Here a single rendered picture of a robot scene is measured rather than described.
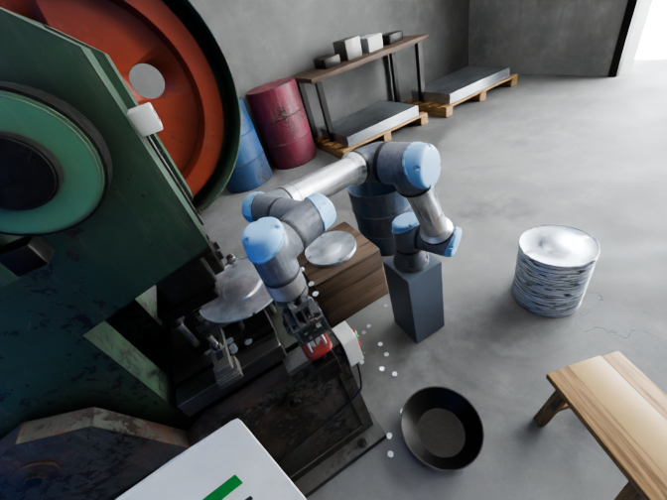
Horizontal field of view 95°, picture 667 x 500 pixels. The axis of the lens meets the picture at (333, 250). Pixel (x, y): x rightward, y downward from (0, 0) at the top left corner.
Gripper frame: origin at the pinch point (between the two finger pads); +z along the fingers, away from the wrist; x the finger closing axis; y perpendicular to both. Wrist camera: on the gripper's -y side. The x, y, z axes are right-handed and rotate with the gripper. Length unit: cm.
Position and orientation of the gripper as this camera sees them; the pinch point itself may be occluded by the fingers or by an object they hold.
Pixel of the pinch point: (314, 339)
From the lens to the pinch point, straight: 78.1
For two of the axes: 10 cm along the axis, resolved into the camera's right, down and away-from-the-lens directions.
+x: 8.5, -4.7, 2.3
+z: 2.5, 7.5, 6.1
